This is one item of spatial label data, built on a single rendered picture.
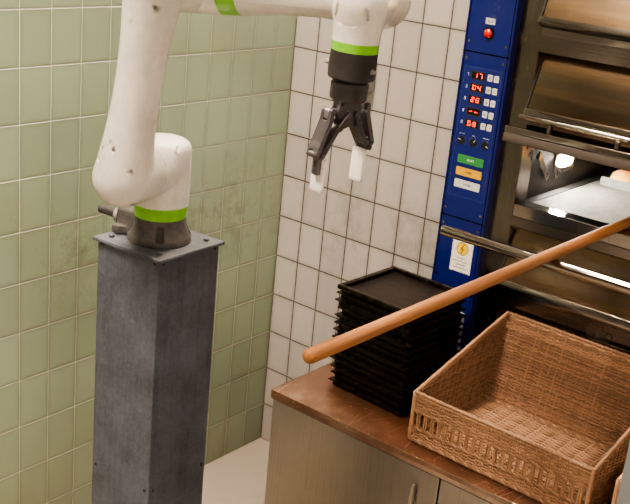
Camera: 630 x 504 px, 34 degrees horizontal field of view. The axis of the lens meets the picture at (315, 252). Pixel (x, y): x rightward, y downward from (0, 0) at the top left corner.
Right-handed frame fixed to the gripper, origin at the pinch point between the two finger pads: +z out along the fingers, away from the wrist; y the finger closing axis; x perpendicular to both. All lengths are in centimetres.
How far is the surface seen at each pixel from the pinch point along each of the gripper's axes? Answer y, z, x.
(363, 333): 6.8, 26.0, 15.6
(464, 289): -30.0, 25.3, 17.9
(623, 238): -110, 28, 25
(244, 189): -97, 47, -100
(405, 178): -114, 32, -49
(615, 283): -72, 28, 38
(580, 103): -111, -6, 5
